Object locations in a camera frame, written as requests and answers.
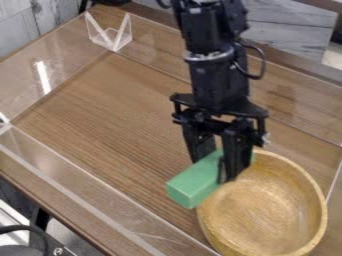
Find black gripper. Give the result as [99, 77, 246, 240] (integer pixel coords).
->
[171, 48, 268, 184]

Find green rectangular block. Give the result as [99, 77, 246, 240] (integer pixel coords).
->
[166, 148, 258, 210]

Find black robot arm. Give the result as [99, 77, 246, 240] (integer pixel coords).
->
[156, 0, 268, 183]

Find brown wooden bowl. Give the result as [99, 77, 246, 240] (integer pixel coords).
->
[196, 150, 327, 256]

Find clear acrylic front barrier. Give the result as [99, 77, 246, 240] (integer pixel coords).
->
[0, 124, 219, 256]

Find black table leg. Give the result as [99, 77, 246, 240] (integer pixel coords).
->
[29, 207, 51, 231]

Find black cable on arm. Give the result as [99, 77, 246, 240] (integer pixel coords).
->
[232, 38, 267, 81]

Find clear acrylic corner bracket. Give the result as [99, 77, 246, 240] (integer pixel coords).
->
[84, 12, 132, 52]

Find black cable under table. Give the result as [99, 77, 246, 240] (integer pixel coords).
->
[0, 224, 51, 256]

